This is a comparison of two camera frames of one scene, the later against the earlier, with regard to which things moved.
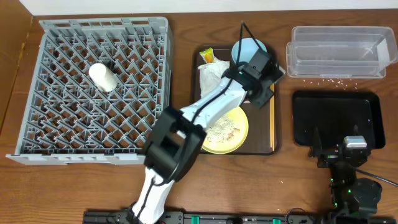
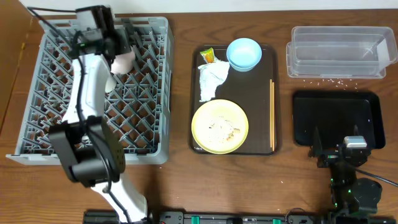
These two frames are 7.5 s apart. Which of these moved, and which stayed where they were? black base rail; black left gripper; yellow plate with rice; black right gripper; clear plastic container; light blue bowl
Moved: black left gripper; light blue bowl
Stayed: black right gripper; clear plastic container; black base rail; yellow plate with rice
